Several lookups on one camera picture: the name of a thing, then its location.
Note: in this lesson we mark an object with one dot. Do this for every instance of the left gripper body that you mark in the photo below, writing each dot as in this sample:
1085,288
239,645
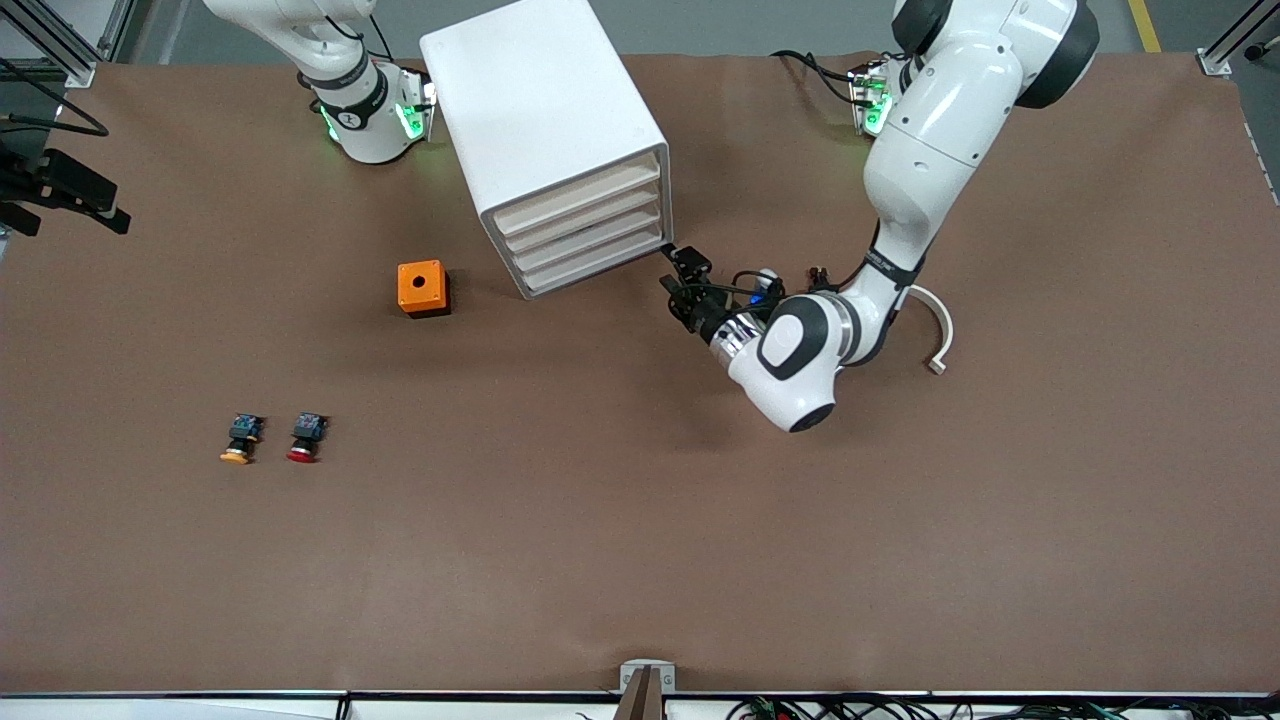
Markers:
707,313

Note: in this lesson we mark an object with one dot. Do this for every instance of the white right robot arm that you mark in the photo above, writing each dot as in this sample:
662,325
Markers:
350,110

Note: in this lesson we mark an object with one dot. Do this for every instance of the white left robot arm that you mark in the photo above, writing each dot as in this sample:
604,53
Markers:
930,130

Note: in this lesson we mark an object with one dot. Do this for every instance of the white drawer cabinet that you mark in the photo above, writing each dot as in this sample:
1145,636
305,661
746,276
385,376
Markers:
530,100

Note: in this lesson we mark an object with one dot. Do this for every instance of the yellow mushroom push button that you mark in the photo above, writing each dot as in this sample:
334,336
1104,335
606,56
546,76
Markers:
242,430

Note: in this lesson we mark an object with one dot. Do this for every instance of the red mushroom push button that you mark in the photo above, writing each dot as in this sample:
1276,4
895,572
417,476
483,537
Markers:
307,430

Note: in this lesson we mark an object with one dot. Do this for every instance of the brown table mat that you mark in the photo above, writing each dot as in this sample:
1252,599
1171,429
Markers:
640,550

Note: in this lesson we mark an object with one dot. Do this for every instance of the small black switch white face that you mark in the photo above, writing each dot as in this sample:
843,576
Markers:
818,275

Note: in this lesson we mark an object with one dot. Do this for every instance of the white curved plastic bracket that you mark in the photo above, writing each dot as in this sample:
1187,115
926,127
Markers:
945,330

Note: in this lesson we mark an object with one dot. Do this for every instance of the orange button enclosure box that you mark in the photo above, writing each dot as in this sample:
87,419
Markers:
408,290

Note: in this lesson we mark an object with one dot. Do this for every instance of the grey table edge bracket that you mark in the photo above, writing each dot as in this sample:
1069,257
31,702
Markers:
630,676

